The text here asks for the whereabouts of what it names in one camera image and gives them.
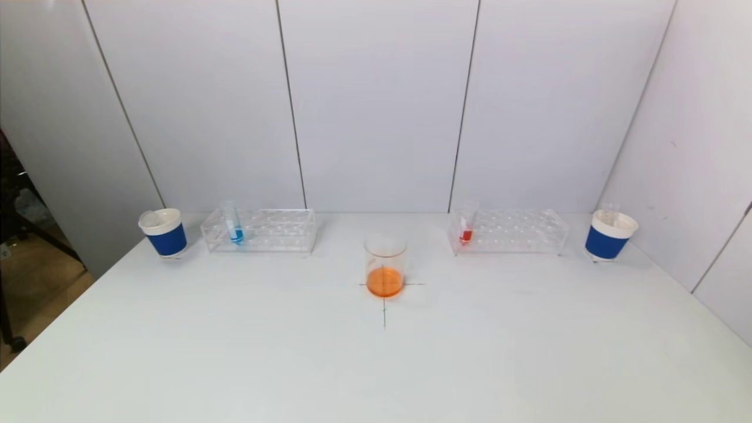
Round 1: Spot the test tube with blue pigment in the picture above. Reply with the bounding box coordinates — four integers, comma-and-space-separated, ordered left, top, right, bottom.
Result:
221, 200, 245, 246

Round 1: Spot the white paper cup blue sleeve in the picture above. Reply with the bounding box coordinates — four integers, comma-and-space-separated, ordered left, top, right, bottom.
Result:
584, 209, 639, 263
138, 208, 189, 260

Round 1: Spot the clear glass beaker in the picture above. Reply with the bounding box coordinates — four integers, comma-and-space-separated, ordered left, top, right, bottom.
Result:
363, 233, 408, 299

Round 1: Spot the test tube with red pigment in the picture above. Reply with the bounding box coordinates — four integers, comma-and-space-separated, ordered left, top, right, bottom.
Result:
459, 199, 480, 246

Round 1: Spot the black tripod stand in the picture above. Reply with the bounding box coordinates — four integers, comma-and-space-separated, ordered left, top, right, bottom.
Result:
0, 132, 84, 354

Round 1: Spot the clear acrylic test tube rack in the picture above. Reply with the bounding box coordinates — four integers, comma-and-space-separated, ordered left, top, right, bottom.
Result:
200, 207, 318, 254
448, 207, 572, 257

